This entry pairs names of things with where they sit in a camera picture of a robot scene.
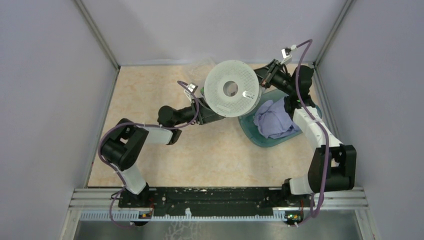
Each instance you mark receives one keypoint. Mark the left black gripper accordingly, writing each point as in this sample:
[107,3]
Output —
[206,115]

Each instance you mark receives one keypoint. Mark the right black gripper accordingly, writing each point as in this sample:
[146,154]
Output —
[267,73]

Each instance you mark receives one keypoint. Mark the white perforated cable spool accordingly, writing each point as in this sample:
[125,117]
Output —
[232,89]

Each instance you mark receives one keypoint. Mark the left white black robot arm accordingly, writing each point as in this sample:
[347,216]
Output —
[121,146]

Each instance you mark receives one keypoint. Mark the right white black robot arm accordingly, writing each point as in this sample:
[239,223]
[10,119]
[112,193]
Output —
[333,165]

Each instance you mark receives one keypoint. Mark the clear plastic container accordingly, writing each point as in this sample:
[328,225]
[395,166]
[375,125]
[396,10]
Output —
[197,72]

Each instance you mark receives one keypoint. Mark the lavender cloth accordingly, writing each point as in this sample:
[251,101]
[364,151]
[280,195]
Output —
[272,120]

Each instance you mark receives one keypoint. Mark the teal plastic basin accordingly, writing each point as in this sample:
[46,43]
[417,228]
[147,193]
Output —
[250,129]

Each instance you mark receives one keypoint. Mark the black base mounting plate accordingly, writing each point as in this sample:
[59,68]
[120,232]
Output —
[213,201]

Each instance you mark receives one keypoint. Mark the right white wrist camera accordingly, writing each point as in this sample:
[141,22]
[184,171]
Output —
[286,56]

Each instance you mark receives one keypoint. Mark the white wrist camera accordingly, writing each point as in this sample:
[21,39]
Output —
[190,90]
[286,56]

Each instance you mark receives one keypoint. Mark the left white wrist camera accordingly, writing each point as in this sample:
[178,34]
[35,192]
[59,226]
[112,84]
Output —
[190,90]

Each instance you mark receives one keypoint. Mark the white slotted cable duct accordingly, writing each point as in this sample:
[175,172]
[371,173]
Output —
[136,216]

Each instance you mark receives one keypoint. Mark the aluminium frame rail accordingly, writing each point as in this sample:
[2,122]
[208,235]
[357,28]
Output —
[100,198]

